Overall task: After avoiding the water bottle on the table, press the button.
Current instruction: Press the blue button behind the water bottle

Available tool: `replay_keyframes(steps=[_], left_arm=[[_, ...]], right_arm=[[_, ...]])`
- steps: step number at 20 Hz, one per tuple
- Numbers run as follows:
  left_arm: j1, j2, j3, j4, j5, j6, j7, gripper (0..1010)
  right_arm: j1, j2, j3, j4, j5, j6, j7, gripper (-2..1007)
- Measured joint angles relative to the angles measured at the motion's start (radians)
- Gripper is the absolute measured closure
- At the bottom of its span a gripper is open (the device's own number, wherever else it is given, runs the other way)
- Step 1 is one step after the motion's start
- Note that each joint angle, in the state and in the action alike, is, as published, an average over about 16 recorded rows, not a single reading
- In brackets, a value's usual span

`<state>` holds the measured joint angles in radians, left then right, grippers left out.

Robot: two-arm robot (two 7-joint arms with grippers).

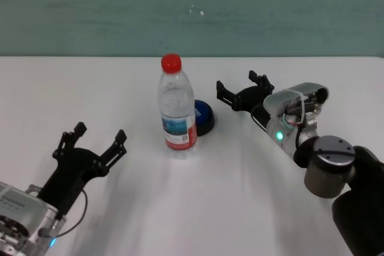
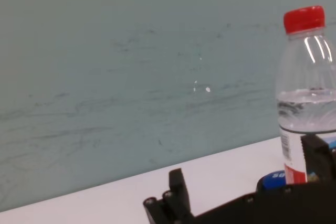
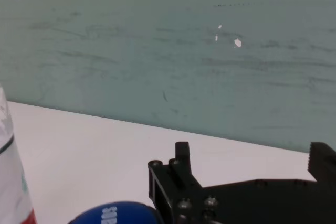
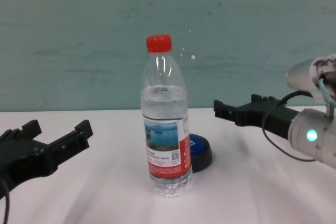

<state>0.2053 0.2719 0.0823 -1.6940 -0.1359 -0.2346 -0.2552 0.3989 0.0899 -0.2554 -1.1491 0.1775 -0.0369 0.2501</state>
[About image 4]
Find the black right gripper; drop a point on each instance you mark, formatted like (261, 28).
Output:
(273, 116)

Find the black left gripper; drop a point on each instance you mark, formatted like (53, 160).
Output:
(23, 161)

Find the clear red-capped water bottle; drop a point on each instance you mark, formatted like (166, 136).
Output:
(164, 134)

